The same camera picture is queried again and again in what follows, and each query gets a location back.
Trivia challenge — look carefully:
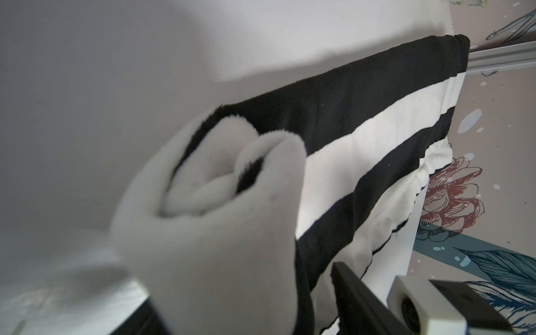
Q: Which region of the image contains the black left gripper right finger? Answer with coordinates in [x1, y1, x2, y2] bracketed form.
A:
[331, 262, 412, 335]

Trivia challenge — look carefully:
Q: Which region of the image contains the black white striped pillowcase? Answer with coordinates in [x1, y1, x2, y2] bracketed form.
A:
[111, 35, 470, 334]

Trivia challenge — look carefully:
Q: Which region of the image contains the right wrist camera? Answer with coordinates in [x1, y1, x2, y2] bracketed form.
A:
[387, 276, 515, 335]

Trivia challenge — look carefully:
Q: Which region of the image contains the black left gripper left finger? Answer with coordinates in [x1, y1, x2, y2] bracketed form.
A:
[111, 299, 168, 335]

